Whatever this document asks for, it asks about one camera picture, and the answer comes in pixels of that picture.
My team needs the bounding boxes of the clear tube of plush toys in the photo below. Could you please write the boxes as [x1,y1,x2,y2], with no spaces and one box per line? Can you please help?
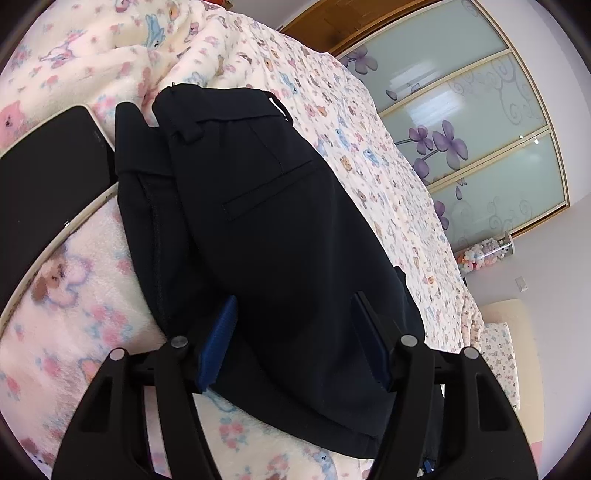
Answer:
[455,233,515,276]

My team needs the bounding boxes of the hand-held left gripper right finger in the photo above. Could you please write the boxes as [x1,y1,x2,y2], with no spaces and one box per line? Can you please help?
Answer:
[351,291,539,480]

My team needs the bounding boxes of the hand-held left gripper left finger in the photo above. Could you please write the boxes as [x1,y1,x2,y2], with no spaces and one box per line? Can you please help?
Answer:
[51,295,239,480]

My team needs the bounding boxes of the wooden door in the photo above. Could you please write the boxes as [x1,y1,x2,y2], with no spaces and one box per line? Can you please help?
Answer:
[281,0,407,58]

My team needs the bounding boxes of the black pants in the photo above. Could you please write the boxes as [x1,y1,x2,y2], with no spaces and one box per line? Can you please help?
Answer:
[113,83,446,462]

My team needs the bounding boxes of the beige headboard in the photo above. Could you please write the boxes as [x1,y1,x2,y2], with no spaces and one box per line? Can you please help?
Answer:
[480,299,549,462]

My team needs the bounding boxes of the black tablet with white case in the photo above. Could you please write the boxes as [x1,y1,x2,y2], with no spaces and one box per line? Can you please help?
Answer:
[0,104,120,324]

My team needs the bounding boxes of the bear printed cushion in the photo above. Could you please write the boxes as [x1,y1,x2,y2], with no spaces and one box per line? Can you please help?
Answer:
[482,323,521,411]

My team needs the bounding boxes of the wardrobe with floral glass doors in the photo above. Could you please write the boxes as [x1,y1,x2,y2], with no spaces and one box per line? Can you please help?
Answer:
[335,0,571,250]

